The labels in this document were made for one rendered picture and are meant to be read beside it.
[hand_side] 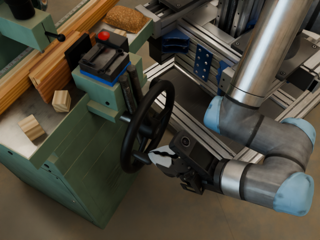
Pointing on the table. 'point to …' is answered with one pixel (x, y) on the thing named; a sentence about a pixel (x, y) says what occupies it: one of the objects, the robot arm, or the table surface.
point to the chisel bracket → (27, 28)
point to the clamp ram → (78, 51)
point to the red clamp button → (104, 35)
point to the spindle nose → (21, 8)
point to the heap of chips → (125, 18)
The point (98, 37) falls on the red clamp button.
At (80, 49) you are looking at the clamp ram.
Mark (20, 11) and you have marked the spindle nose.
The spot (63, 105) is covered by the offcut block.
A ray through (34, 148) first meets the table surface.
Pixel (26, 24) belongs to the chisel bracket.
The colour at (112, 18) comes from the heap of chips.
